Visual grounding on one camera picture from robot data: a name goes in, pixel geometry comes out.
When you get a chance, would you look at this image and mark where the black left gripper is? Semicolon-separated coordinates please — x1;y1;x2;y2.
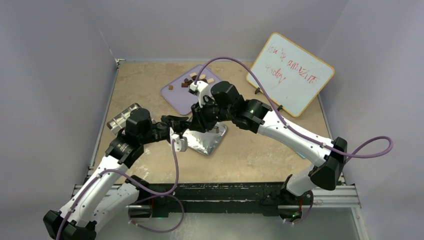
139;116;189;145

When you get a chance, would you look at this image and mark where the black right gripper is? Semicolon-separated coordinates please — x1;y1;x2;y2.
190;97;235;133

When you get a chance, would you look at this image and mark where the pink divided chocolate tin box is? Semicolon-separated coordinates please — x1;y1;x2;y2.
106;102;141;136

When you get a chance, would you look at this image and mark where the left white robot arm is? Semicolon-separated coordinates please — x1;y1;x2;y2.
43;108;190;240

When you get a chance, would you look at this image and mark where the lavender plastic tray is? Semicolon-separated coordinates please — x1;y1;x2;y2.
160;64;203;116

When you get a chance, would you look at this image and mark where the silver square tin lid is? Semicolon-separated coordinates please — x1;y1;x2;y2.
183;122;228;156

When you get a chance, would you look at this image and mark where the yellow framed whiteboard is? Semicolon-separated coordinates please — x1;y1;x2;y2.
246;32;335;117

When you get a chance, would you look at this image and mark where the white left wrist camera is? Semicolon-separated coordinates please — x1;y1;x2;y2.
169;127;188;152

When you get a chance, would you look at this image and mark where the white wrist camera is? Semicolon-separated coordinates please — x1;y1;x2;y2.
188;80;210;108
169;127;188;152

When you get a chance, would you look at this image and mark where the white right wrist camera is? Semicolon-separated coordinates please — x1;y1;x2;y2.
188;80;210;108

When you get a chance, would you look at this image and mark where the aluminium frame rail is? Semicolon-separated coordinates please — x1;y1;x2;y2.
67;183;362;210

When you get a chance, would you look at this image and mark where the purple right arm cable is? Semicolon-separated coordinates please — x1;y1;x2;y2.
193;57;394;226

